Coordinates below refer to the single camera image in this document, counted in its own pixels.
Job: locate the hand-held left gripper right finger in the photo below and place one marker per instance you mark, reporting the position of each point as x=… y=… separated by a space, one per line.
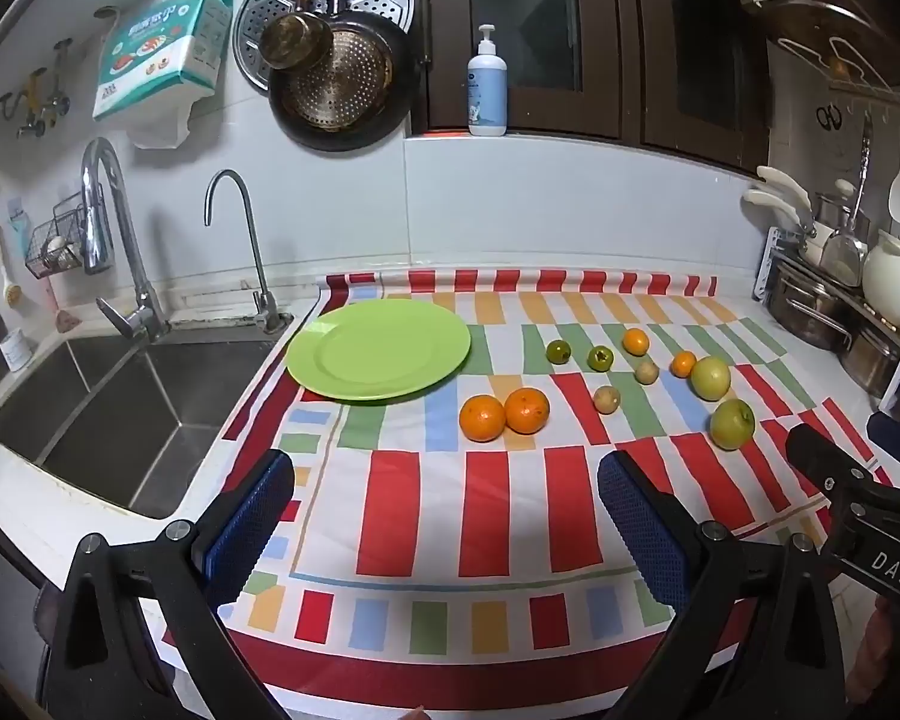
x=641 y=525

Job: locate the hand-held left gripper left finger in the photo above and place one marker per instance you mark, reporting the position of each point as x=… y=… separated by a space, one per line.
x=251 y=517

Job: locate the yellow green apple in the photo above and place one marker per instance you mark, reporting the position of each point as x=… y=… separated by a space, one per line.
x=733 y=424

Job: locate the pale green apple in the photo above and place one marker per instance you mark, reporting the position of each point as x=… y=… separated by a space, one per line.
x=711 y=377

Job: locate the large orange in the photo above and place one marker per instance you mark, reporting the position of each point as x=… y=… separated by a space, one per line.
x=482 y=418
x=526 y=410

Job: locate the green tomato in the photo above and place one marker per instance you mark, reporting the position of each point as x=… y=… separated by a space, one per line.
x=558 y=351
x=600 y=358

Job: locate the green plate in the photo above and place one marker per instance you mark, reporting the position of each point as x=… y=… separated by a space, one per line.
x=375 y=352

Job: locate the person's right hand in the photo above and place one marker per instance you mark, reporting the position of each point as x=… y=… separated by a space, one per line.
x=872 y=652

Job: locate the small stainless steel pot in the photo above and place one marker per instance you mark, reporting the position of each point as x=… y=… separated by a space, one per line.
x=870 y=360

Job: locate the brown kiwi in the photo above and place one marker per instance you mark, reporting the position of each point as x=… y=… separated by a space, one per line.
x=607 y=399
x=646 y=372

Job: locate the large stainless steel pot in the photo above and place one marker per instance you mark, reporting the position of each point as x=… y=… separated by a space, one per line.
x=802 y=307

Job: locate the white ceramic jug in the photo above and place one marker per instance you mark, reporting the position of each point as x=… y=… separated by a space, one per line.
x=892 y=281

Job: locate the striped colourful tablecloth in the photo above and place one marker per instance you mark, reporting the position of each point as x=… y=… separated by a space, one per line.
x=487 y=510

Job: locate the stainless steel sink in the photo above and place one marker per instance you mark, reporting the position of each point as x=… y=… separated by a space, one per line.
x=120 y=420

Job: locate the small orange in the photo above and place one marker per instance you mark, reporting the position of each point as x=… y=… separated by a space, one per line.
x=682 y=364
x=635 y=341

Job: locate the steel strainer ladle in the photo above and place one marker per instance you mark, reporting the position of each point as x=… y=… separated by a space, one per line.
x=844 y=259

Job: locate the metal dish rack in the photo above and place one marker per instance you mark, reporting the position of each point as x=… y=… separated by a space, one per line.
x=776 y=255

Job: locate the thin gooseneck faucet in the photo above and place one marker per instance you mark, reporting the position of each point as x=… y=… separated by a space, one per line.
x=251 y=240

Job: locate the white cup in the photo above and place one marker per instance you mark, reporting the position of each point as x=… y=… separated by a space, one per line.
x=15 y=351

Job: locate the large chrome faucet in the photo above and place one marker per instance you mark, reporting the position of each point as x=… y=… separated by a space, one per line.
x=124 y=240

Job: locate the black scissors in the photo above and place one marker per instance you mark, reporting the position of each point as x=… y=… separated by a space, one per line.
x=829 y=116

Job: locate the white dish brush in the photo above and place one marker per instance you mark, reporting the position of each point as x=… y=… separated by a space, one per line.
x=7 y=281

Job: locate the glass pot lid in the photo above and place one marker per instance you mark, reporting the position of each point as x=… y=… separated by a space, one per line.
x=817 y=34

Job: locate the black frying pan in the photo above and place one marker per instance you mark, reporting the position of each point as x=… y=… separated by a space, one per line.
x=345 y=90

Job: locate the white pump bottle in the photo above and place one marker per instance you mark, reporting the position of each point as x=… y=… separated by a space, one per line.
x=487 y=94

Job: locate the small brass pot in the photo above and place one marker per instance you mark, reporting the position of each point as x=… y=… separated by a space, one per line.
x=294 y=41

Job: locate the teal tissue pack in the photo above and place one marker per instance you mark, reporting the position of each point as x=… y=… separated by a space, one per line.
x=161 y=45

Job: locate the dark wooden window frame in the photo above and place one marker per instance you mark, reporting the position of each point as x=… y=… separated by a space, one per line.
x=622 y=52

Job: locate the colourful wall hooks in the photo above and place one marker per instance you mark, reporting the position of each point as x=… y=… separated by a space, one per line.
x=37 y=97

